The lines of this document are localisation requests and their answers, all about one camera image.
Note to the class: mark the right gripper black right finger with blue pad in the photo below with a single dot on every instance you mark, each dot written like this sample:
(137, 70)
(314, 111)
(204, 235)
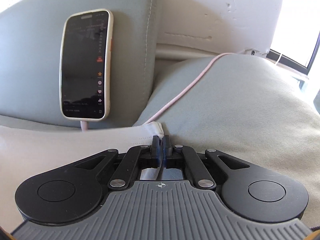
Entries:
(249, 190)

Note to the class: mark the grey-green sofa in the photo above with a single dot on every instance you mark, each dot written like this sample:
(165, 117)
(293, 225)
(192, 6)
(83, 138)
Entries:
(182, 63)

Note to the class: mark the white t-shirt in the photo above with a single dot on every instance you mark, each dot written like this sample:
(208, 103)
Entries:
(25, 153)

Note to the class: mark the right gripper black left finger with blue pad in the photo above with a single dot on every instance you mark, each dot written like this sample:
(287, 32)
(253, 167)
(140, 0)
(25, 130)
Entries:
(73, 191)

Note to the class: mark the smartphone in white case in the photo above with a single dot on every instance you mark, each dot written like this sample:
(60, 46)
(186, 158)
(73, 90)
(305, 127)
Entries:
(85, 65)

